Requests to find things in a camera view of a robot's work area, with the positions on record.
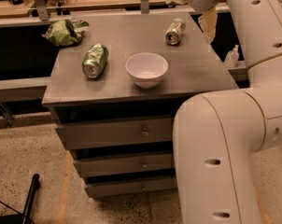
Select grey drawer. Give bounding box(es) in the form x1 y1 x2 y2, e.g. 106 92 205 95
74 151 173 177
84 175 177 198
56 116 172 150

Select green chip bag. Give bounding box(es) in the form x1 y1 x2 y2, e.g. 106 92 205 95
43 20 89 47

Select middle grey drawer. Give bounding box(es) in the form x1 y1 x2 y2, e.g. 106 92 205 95
74 151 173 177

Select green soda can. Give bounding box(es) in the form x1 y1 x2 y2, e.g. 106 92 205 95
82 44 109 78

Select top grey drawer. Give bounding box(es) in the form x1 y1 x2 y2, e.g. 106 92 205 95
56 116 172 150

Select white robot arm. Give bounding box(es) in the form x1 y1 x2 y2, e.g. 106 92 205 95
173 0 282 224

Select clear sanitizer bottle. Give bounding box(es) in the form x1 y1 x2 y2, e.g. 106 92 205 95
224 45 239 68

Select white bowl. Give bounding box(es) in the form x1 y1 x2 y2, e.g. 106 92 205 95
125 52 168 89

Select grey drawer cabinet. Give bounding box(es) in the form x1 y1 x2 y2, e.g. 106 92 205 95
43 14 236 187

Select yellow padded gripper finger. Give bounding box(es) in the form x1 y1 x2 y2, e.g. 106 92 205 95
199 7 218 43

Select bottom grey drawer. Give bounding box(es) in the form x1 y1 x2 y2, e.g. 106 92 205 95
84 175 177 198

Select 7up soda can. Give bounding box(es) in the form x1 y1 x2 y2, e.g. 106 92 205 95
165 18 185 45

